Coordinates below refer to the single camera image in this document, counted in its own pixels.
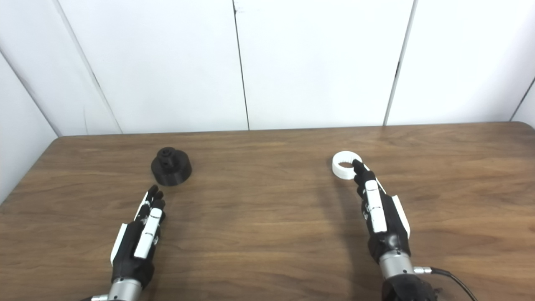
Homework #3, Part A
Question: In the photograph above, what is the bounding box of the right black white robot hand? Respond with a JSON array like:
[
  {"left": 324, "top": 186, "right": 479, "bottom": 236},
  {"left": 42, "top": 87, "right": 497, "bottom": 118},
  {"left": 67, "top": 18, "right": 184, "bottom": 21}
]
[{"left": 352, "top": 159, "right": 411, "bottom": 264}]

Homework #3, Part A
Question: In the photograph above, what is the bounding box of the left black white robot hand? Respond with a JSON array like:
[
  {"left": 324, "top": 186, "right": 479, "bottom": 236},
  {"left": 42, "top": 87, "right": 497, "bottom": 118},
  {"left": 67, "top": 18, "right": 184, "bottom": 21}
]
[{"left": 110, "top": 185, "right": 166, "bottom": 289}]

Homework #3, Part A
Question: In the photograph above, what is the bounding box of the white toothed plastic ring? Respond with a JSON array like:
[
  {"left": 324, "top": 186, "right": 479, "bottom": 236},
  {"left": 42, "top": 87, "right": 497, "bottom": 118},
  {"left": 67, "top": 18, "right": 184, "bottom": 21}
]
[{"left": 332, "top": 151, "right": 363, "bottom": 180}]

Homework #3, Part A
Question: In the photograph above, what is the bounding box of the round black plastic part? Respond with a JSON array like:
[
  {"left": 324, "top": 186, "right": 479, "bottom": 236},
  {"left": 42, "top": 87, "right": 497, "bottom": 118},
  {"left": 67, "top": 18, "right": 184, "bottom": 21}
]
[{"left": 151, "top": 147, "right": 192, "bottom": 186}]

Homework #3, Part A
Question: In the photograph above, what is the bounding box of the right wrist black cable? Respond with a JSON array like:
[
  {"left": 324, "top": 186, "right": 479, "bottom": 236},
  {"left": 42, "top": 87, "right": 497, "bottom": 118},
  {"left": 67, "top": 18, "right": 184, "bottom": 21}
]
[{"left": 414, "top": 266, "right": 479, "bottom": 301}]

